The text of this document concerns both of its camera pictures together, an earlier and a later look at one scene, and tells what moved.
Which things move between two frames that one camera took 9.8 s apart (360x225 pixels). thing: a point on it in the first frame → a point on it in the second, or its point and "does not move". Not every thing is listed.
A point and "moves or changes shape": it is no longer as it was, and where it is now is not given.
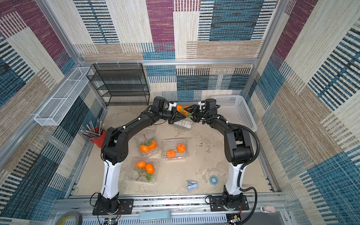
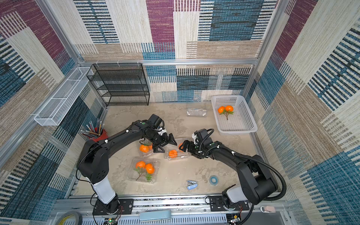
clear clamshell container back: (184, 123) moves or changes shape
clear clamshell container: (148, 143) does not move
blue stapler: (191, 184) does not move
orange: (170, 153) does not move
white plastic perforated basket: (234, 108) does not move
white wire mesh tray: (53, 113) does not move
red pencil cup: (96, 135) does not move
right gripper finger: (190, 109) → (184, 144)
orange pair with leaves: (180, 108) → (226, 110)
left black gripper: (176, 115) → (171, 141)
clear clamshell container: (174, 148) does not move
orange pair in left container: (146, 146) does not move
